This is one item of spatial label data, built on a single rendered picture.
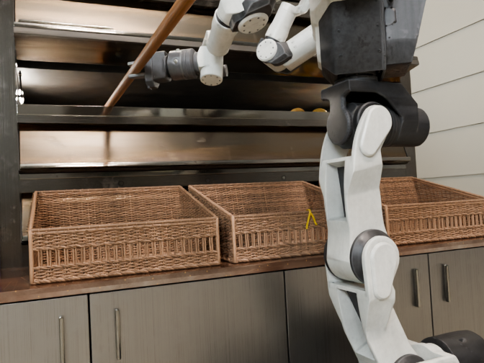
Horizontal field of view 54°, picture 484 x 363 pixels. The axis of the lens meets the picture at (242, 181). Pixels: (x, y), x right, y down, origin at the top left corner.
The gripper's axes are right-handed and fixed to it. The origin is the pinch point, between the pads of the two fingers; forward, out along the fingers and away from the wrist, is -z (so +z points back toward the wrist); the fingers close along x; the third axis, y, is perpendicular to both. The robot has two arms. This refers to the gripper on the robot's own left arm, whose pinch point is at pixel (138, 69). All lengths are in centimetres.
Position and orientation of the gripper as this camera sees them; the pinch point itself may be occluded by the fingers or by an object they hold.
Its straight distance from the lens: 150.2
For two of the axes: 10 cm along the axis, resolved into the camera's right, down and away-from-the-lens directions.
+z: 9.8, -0.6, -2.0
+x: 0.5, 10.0, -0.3
